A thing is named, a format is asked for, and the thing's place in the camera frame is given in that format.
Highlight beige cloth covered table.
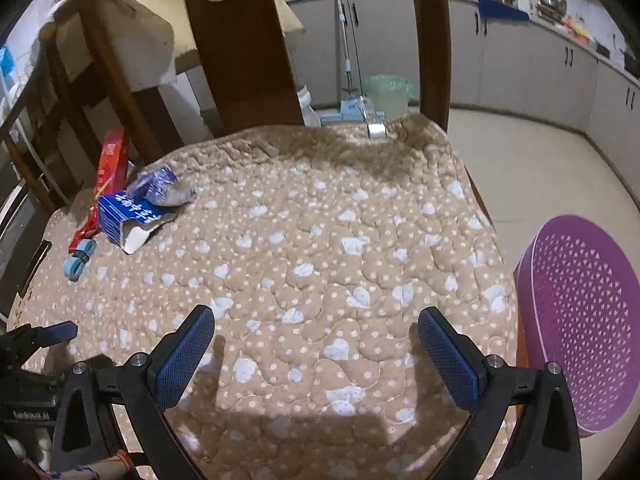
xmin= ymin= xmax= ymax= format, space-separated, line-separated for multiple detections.
xmin=52 ymin=0 xmax=307 ymax=92

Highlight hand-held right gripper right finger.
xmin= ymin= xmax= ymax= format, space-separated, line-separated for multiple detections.
xmin=417 ymin=306 xmax=583 ymax=480

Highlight purple plastic basket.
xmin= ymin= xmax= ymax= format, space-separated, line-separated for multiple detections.
xmin=514 ymin=214 xmax=640 ymax=433

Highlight person's left forearm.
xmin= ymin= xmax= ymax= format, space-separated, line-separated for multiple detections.
xmin=27 ymin=452 xmax=146 ymax=480

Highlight blue flat mop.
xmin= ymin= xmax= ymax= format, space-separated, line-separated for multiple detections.
xmin=320 ymin=0 xmax=387 ymax=125

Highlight crumpled blue white packet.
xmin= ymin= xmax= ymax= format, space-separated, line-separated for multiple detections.
xmin=127 ymin=166 xmax=198 ymax=207

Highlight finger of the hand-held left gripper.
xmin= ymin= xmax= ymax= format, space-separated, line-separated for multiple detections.
xmin=0 ymin=321 xmax=79 ymax=357

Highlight person's left hand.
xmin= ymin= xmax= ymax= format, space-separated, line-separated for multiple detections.
xmin=5 ymin=432 xmax=53 ymax=466

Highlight bin with green bag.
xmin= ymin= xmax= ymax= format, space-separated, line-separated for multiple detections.
xmin=362 ymin=75 xmax=417 ymax=118

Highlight red plastic wrapper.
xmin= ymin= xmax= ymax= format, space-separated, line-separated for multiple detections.
xmin=68 ymin=195 xmax=108 ymax=255

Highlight beige quilted seat cushion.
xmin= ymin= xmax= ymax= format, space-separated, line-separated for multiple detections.
xmin=7 ymin=112 xmax=521 ymax=480

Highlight blue torn box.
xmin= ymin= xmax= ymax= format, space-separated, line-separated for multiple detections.
xmin=96 ymin=189 xmax=178 ymax=256

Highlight light blue strap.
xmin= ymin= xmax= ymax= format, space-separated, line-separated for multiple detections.
xmin=62 ymin=239 xmax=98 ymax=282

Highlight blue cloth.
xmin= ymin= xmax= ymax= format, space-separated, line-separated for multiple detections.
xmin=477 ymin=0 xmax=530 ymax=23

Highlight dark wooden chair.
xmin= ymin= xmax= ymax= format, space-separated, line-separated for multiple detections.
xmin=0 ymin=50 xmax=176 ymax=221

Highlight grey kitchen cabinets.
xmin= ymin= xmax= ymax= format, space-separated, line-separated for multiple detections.
xmin=282 ymin=0 xmax=640 ymax=171

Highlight long red carton box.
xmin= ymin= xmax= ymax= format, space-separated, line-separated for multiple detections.
xmin=92 ymin=127 xmax=132 ymax=201

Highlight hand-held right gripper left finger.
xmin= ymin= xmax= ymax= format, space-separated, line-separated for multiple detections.
xmin=50 ymin=304 xmax=217 ymax=480

